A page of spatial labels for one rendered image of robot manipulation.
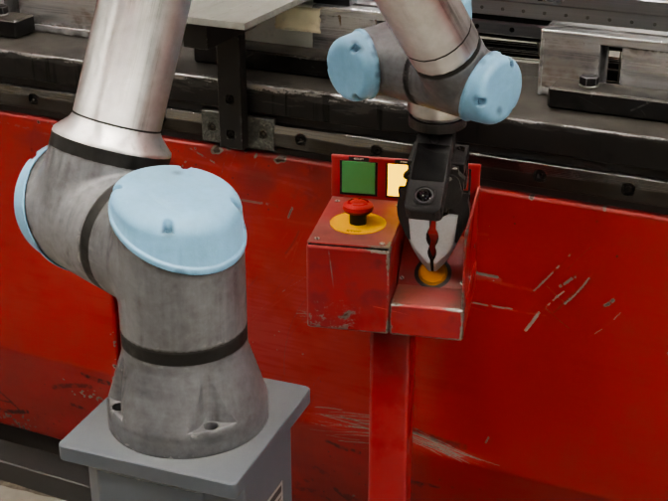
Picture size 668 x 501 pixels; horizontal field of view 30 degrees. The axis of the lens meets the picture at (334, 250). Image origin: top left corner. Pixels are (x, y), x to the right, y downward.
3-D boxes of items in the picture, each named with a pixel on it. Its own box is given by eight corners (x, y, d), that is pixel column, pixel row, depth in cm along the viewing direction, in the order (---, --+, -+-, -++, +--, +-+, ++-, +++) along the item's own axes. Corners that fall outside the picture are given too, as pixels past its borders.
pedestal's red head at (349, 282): (306, 327, 159) (305, 196, 152) (331, 274, 174) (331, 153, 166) (462, 342, 156) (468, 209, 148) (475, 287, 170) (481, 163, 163)
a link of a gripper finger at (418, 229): (437, 252, 165) (438, 190, 160) (431, 274, 160) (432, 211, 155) (414, 250, 165) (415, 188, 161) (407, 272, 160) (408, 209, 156)
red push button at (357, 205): (339, 232, 159) (339, 206, 157) (345, 220, 162) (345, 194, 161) (370, 235, 158) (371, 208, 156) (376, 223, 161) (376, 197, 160)
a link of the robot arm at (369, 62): (389, 49, 131) (459, 25, 137) (317, 30, 138) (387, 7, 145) (392, 119, 134) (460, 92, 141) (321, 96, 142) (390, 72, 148)
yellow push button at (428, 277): (417, 291, 162) (416, 282, 160) (420, 265, 164) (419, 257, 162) (446, 293, 161) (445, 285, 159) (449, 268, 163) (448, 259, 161)
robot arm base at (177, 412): (227, 473, 109) (223, 375, 105) (78, 439, 114) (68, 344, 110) (292, 391, 122) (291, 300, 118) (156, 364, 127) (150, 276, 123)
